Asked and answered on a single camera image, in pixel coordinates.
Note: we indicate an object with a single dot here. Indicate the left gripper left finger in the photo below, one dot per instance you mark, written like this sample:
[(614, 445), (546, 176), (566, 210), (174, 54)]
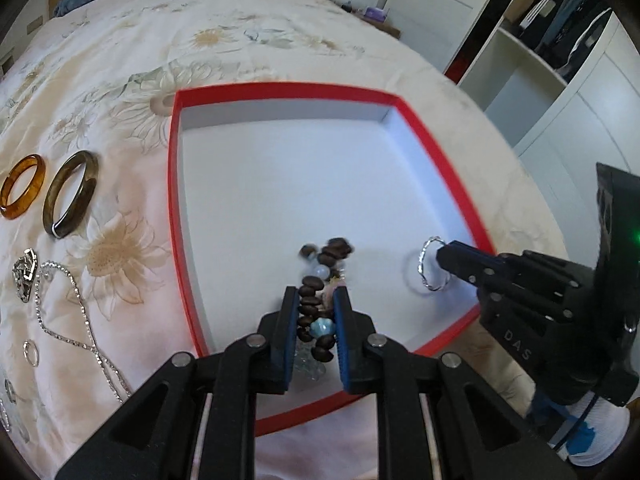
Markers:
[(195, 417)]

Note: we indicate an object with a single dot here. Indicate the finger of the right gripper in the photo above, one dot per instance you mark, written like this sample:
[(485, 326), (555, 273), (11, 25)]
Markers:
[(468, 263)]

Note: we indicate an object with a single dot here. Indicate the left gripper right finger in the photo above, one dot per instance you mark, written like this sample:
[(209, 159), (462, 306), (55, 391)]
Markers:
[(437, 418)]

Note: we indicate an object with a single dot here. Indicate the dark brown jade bangle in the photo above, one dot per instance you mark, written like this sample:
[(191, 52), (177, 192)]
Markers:
[(70, 194)]

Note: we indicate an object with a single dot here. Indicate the red jewelry box tray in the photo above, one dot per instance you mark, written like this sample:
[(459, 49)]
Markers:
[(255, 171)]

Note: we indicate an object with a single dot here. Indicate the gloved right hand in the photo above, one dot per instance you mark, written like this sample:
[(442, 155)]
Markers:
[(586, 432)]

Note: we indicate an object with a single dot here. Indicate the floral beige bedspread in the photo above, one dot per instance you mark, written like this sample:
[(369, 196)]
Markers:
[(102, 78)]

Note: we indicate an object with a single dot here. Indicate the hanging clothes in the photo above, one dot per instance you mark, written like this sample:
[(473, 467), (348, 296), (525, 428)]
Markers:
[(563, 32)]

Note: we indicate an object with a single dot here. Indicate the white wardrobe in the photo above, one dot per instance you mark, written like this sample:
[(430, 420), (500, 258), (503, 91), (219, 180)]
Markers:
[(560, 130)]

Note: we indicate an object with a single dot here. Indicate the wooden nightstand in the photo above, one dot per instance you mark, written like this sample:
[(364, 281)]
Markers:
[(383, 27)]

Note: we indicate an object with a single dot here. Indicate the purple tissue box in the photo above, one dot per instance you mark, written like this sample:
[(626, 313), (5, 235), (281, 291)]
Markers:
[(373, 13)]

